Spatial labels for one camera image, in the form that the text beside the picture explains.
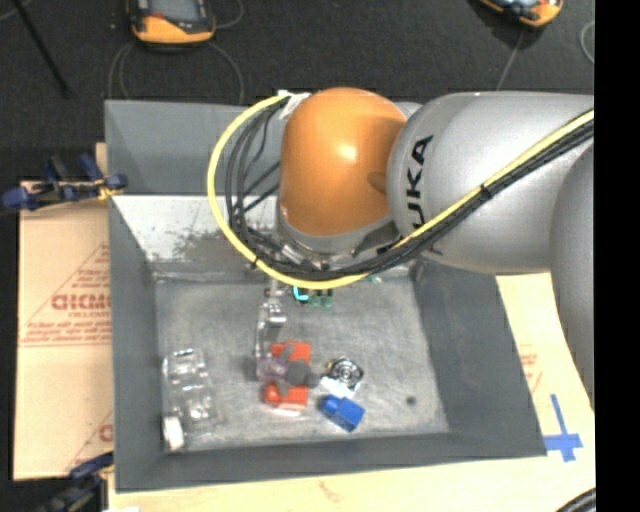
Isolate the blue block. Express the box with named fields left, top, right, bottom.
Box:
left=317, top=394, right=367, bottom=434

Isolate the silver round white-based thing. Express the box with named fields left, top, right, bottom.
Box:
left=319, top=355, right=365, bottom=400

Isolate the clear plastic bottle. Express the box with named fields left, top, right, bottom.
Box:
left=161, top=346, right=222, bottom=452

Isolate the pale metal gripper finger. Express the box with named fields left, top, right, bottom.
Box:
left=257, top=355, right=294, bottom=383
left=255, top=298, right=290, bottom=362

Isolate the grey metal bin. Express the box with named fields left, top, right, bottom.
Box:
left=103, top=98, right=547, bottom=492

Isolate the brown cardboard board, red print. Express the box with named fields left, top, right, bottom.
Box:
left=12, top=199, right=116, bottom=482

